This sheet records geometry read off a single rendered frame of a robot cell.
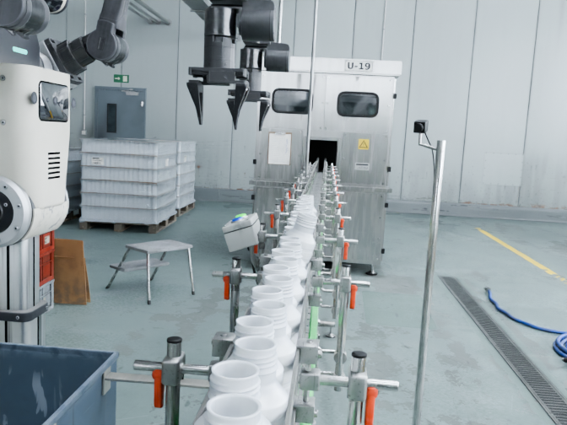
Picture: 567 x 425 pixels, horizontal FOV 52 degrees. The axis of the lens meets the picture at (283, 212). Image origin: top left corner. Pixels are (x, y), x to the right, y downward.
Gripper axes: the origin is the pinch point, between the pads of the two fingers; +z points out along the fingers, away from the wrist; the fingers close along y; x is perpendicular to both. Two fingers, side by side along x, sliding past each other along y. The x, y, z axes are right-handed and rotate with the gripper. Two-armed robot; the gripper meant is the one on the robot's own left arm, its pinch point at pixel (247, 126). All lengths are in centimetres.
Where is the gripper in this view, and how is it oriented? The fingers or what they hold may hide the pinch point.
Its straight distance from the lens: 153.2
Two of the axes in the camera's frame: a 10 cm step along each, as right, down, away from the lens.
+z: -0.6, 9.9, 1.3
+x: -1.0, 1.2, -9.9
